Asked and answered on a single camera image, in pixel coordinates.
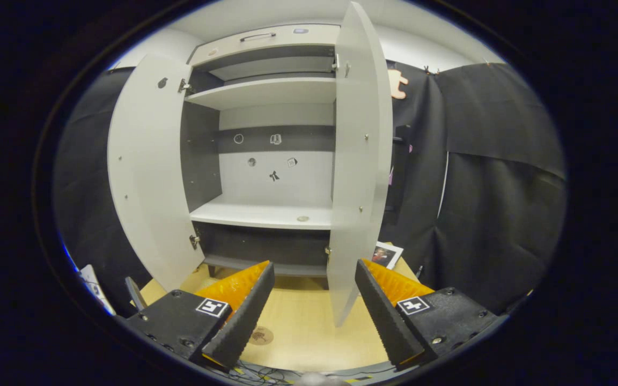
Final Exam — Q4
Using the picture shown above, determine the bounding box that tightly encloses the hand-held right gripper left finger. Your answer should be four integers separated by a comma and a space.
126, 261, 276, 370

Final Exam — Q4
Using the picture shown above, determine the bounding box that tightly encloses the white board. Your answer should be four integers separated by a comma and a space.
80, 264, 117, 317

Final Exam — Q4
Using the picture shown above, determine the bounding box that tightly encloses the white book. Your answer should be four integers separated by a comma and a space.
372, 241, 404, 270

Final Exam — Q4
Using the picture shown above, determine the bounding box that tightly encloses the grey panel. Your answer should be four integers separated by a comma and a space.
125, 276, 148, 312

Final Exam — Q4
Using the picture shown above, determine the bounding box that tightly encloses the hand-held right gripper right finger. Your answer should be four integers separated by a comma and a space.
354, 259, 508, 370

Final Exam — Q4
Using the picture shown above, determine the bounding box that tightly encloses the white cabinet door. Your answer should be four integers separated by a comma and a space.
326, 1, 394, 328
107, 53, 207, 293

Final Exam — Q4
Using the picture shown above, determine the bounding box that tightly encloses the white cabinet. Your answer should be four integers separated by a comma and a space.
179, 24, 342, 279

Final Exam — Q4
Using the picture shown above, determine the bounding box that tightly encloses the black backdrop cloth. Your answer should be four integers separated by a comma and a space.
54, 62, 567, 317

